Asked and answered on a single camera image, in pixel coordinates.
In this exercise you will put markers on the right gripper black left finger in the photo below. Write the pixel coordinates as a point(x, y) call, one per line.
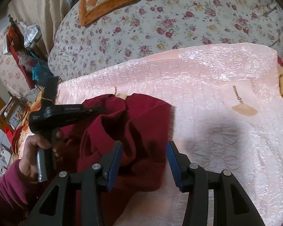
point(78, 196)

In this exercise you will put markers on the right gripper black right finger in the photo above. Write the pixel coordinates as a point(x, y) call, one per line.
point(231, 203)

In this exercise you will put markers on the dark red sweater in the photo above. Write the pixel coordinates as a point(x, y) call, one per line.
point(141, 123)

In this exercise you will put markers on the maroon sleeved left forearm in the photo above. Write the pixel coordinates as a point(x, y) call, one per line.
point(15, 194)

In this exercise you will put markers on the person's left hand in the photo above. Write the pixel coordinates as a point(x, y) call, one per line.
point(28, 163)

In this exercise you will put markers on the blue plastic bag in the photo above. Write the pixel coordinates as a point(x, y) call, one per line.
point(41, 73)

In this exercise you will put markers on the red cloth on furniture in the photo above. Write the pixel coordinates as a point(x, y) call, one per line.
point(16, 46)

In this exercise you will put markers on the beige curtain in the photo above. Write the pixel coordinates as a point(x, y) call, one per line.
point(47, 14)

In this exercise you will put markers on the floral quilted bed cover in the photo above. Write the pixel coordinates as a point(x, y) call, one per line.
point(148, 27)

